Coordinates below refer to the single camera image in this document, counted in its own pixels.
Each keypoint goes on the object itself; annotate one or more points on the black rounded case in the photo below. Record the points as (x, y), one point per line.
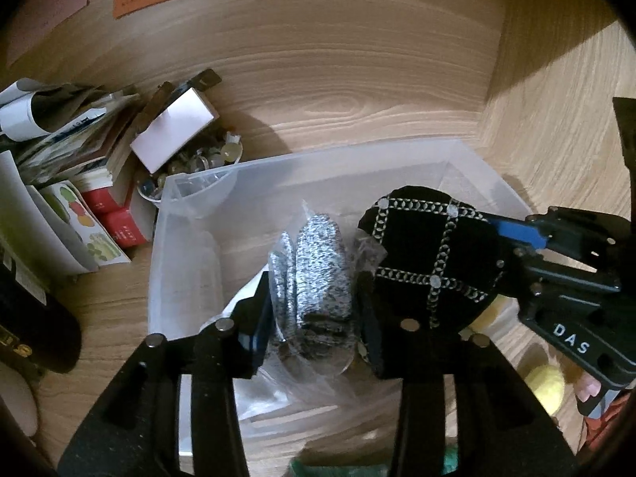
(35, 323)

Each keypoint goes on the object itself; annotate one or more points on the black quilted pouch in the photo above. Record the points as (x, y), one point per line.
(422, 248)

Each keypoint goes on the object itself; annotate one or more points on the red small box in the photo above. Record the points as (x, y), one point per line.
(126, 228)
(104, 201)

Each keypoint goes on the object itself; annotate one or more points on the bowl of small trinkets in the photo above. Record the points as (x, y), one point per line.
(218, 156)

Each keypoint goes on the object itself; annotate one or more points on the pink paper note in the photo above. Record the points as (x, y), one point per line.
(49, 10)

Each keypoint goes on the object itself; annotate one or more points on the clear plastic storage bin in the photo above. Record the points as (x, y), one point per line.
(208, 268)

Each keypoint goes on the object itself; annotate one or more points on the person's right hand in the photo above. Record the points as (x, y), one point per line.
(590, 387)

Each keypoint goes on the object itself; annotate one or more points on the white cardboard box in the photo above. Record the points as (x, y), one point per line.
(174, 126)

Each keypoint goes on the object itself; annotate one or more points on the black binder clip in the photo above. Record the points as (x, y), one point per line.
(206, 79)

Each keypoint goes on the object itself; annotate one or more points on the yellow plush ball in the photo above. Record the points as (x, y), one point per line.
(546, 388)

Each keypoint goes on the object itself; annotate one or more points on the green soft cloth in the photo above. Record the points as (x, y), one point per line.
(338, 469)

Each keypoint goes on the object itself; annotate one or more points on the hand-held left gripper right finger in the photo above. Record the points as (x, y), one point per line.
(371, 353)

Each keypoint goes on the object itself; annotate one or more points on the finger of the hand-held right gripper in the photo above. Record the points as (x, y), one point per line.
(526, 266)
(516, 231)

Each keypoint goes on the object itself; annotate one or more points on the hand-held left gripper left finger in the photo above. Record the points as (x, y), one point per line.
(259, 330)

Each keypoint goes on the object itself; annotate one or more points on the dark object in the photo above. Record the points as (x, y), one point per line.
(626, 144)

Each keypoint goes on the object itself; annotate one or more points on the stack of books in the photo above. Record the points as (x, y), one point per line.
(74, 129)

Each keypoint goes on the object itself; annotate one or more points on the white rounded object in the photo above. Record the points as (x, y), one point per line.
(17, 397)

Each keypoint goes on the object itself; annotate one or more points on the vegetable print booklet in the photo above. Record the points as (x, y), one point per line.
(74, 228)

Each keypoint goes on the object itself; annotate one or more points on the grey knit cloth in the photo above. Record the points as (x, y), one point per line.
(318, 278)

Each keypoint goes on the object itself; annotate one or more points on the orange cloth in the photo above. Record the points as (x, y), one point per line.
(603, 425)

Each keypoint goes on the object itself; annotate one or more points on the pale yellow soft toy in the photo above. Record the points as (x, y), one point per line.
(491, 315)

